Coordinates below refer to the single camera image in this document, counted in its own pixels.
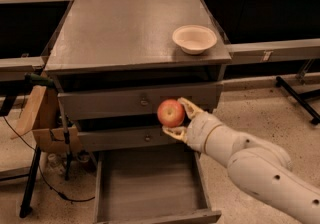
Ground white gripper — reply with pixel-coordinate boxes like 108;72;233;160
162;97;222;153

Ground red apple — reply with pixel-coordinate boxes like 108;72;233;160
157;99;185;128

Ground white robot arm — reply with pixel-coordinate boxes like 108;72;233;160
157;97;320;224

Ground grey middle drawer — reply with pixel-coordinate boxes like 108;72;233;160
78;119;178;151

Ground grey top drawer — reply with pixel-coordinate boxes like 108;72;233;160
58;82;223;120

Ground grey open bottom drawer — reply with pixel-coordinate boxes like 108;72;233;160
94;144;221;224

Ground grey wooden drawer cabinet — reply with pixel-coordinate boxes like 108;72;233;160
44;0;233;156

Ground white paper bowl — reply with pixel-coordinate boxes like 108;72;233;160
172;25;217;55

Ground black floor bar stand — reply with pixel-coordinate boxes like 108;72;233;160
276;76;320;125

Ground black tripod stand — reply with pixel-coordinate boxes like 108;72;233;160
19;114;72;218

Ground grey metal rail right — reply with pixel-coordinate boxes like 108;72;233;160
227;39;320;65

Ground grey metal rail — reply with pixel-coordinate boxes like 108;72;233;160
227;39;320;65
0;56;48;82

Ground black cable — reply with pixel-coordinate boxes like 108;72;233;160
2;114;96;203

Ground green handled tool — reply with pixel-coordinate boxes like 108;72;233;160
25;73;55;88

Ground grey metal rail left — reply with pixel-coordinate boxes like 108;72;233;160
0;56;48;82

